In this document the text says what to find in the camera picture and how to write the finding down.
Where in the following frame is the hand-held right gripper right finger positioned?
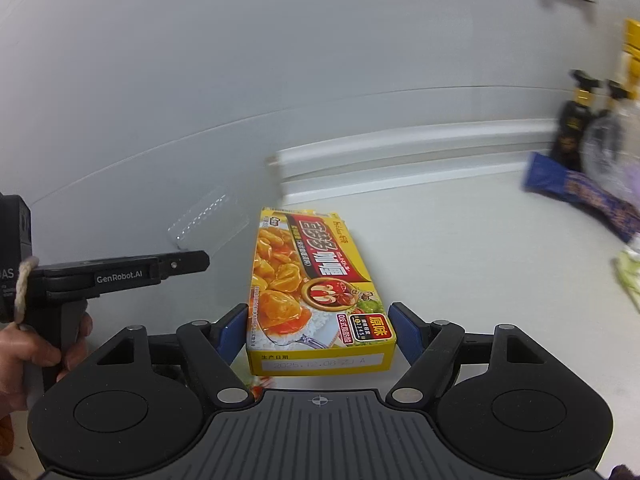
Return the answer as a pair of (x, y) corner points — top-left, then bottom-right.
(386, 302), (543, 407)

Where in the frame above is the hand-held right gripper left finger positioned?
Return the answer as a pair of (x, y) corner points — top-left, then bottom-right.
(95, 303), (256, 407)

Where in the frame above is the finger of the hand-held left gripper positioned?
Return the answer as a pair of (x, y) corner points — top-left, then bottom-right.
(155, 250), (211, 281)

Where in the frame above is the clear plastic tray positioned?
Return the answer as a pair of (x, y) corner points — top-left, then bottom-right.
(167, 184), (250, 252)

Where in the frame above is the yellow curry box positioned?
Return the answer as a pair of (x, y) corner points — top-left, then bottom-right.
(245, 205), (399, 377)

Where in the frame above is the dark blue snack wrapper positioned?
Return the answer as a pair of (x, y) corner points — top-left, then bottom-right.
(522, 151), (640, 244)

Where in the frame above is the person's left hand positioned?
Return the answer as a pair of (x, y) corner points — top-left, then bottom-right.
(0, 310), (95, 412)

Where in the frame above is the green cabbage leaf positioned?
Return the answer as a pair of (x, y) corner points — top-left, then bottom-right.
(613, 249), (640, 317)

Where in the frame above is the black spray bottle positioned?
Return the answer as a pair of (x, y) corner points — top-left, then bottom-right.
(604, 79), (632, 112)
(552, 69), (604, 174)

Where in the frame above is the clear plastic bag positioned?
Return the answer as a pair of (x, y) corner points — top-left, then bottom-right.
(582, 104), (640, 197)

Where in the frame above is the yellow-capped white bottle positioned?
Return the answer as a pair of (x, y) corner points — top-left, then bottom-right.
(619, 17), (640, 112)

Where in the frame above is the beige string loop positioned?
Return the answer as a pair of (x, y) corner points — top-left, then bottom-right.
(13, 255), (40, 332)

